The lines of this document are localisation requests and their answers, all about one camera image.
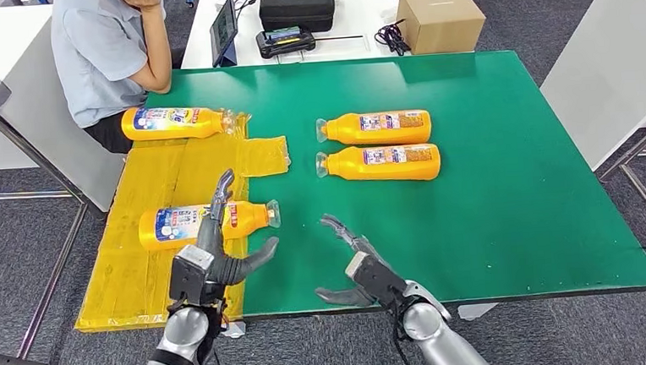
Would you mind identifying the black tablet with stand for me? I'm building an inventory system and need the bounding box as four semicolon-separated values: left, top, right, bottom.
208;0;241;69

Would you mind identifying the brown cardboard box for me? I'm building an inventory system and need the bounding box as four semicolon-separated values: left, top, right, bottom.
394;0;489;57

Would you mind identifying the white table foot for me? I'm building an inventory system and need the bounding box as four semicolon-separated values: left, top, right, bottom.
456;303;501;323
219;320;248;340

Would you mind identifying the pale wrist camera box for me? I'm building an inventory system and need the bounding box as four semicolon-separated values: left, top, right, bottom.
165;243;218;309
342;248;410;311

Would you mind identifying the black handheld controller with screen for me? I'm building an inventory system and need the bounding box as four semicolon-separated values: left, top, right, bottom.
255;24;318;61

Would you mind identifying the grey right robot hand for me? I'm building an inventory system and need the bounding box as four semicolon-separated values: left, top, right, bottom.
309;210;396;312

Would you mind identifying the person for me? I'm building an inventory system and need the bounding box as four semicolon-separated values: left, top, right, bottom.
47;0;178;159

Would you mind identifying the white desk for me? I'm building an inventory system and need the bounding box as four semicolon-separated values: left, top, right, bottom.
177;0;447;72

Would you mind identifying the metal table frame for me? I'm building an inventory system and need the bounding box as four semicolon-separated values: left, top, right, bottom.
594;108;646;260

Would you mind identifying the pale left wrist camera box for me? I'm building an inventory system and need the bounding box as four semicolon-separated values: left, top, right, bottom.
165;243;218;309

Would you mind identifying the black zip carrying case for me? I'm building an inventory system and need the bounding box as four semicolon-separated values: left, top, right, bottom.
258;0;338;37

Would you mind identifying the orange detergent bottle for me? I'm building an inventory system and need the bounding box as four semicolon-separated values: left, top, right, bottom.
315;140;443;188
136;198;282;253
315;107;434;150
120;101;238;144

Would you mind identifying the black coiled cable bundle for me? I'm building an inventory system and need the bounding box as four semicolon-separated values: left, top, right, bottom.
372;18;412;59

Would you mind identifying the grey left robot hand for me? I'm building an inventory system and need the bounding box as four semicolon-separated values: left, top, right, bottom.
192;165;283;289

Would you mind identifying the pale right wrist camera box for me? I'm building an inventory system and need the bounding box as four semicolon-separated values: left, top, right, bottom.
342;248;410;311

